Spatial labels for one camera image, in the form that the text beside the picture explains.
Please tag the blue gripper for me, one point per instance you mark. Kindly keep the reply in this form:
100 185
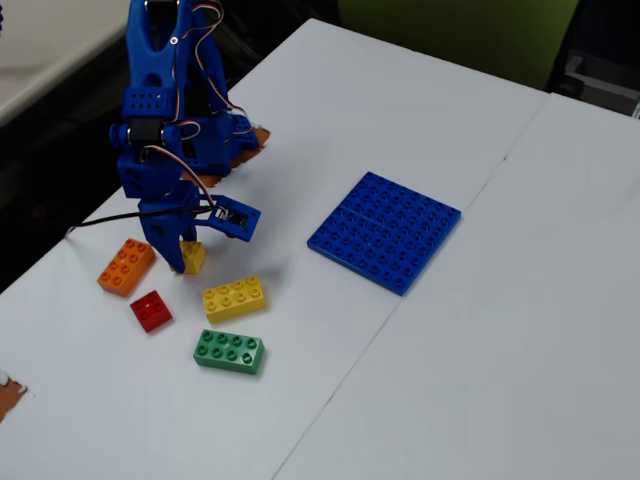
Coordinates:
159 227

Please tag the yellow 2x2 block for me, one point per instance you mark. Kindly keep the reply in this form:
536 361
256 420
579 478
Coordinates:
196 256

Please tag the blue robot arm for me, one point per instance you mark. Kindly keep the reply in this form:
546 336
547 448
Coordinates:
150 60

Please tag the orange 2x4 block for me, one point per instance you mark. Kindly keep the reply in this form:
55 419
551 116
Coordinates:
125 267

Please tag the red 2x2 block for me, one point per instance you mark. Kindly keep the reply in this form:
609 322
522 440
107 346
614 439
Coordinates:
151 311

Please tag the yellow 2x4 block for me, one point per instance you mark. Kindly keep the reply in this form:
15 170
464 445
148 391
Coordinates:
234 300

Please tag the green 2x4 block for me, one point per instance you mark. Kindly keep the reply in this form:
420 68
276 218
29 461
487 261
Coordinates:
229 352

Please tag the blue 8x8 studded baseplate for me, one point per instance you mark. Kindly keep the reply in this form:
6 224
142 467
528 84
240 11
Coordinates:
385 232

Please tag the white desk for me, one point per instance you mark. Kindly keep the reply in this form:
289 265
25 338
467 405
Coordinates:
50 50

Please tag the green chair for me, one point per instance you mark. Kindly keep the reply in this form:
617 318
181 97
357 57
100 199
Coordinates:
450 35

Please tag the blue wrist camera housing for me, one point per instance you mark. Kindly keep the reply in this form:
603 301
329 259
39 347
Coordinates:
241 217

